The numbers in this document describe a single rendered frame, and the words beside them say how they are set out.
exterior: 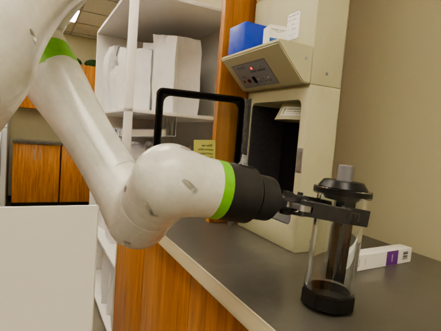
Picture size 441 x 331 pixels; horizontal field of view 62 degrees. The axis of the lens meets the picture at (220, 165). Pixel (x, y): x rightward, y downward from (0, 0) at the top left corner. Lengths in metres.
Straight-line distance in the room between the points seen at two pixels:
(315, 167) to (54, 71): 0.70
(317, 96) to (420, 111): 0.40
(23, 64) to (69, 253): 0.18
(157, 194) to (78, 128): 0.23
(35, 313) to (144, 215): 0.30
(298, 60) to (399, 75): 0.48
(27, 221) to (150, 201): 0.27
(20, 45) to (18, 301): 0.21
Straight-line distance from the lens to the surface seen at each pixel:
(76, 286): 0.27
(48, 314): 0.27
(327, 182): 0.71
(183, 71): 2.35
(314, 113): 1.05
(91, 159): 0.64
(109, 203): 0.62
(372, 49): 1.51
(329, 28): 1.11
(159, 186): 0.49
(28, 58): 0.38
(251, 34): 1.18
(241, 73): 1.21
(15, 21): 0.39
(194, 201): 0.51
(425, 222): 1.32
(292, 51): 1.02
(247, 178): 0.56
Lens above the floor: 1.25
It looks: 5 degrees down
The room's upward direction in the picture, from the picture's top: 4 degrees clockwise
